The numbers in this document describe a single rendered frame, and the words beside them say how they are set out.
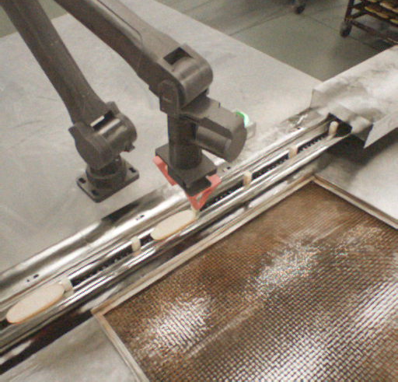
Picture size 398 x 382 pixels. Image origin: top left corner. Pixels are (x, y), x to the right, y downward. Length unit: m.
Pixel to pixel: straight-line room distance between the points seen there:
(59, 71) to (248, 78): 0.63
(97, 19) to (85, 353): 0.48
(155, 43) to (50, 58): 0.26
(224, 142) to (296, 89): 0.67
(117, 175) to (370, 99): 0.61
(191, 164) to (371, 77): 0.62
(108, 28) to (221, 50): 0.79
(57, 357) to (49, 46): 0.52
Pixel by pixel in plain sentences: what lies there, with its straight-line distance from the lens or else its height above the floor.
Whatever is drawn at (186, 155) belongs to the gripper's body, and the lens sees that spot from 0.69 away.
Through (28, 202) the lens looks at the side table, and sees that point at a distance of 0.99.
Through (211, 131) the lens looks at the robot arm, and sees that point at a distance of 0.63.
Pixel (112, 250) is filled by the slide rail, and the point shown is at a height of 0.85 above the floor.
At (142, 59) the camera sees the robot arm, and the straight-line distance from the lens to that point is 0.63.
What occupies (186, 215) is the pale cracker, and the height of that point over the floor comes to 0.86.
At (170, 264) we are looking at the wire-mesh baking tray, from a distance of 0.74.
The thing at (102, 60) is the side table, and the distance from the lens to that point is 1.40.
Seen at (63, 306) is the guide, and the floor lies 0.86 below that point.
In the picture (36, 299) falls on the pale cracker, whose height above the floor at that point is 0.86.
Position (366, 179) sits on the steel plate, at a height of 0.82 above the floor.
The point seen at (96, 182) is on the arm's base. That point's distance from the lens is 0.93.
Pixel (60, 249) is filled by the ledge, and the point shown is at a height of 0.86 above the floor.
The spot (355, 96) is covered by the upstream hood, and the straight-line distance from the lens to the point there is 1.10.
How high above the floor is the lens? 1.51
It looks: 46 degrees down
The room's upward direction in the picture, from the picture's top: straight up
